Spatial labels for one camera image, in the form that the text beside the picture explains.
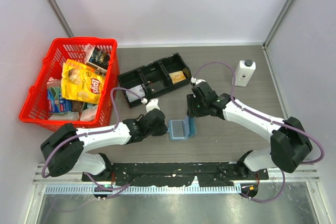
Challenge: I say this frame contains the blue leather card holder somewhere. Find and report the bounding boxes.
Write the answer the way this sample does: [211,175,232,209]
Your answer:
[168,116,196,141]

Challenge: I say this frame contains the gold card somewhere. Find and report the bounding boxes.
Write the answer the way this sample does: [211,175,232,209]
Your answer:
[169,71,186,84]

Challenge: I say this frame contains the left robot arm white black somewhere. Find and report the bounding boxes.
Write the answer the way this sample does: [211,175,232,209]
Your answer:
[40,109,167,182]

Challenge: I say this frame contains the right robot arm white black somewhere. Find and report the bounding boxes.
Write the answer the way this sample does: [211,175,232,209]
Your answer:
[187,80,312,179]

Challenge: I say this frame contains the white card in tray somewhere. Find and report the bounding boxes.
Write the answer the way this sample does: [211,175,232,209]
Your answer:
[126,84,145,102]

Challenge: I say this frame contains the black three-compartment organizer tray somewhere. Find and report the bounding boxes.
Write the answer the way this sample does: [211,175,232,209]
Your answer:
[118,53,192,108]

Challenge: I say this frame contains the white bottle grey cap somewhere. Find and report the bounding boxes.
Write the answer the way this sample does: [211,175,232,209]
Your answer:
[232,59,256,87]

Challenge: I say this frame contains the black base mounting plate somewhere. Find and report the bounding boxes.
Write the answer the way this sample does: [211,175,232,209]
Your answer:
[93,162,269,187]

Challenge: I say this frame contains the black snack box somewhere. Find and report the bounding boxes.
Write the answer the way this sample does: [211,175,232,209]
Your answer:
[84,47,110,73]

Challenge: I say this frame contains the yellow Lays chips bag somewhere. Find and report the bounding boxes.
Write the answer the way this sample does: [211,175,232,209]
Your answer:
[61,59,105,104]

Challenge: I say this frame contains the blue packaged item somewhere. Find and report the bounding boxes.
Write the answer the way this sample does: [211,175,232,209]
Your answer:
[47,87,72,114]

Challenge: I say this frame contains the red plastic shopping basket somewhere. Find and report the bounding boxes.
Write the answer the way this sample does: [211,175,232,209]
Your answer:
[19,37,119,132]

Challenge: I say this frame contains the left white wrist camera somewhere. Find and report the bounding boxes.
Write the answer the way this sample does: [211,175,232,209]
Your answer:
[141,98,160,113]

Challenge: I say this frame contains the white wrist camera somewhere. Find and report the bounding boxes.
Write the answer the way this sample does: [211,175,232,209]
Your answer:
[141,98,160,113]
[191,77,205,86]

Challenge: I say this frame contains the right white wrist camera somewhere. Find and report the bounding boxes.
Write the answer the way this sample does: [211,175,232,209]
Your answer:
[191,77,205,86]

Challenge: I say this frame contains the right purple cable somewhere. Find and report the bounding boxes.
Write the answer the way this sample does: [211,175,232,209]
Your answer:
[193,62,325,204]

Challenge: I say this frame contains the purple cable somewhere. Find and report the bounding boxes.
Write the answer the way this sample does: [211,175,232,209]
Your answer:
[193,62,325,204]
[41,87,148,201]

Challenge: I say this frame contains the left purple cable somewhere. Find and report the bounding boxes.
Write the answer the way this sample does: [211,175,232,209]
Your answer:
[41,87,148,201]

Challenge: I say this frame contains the aluminium rail frame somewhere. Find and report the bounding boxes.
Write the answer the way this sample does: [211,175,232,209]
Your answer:
[33,163,320,198]

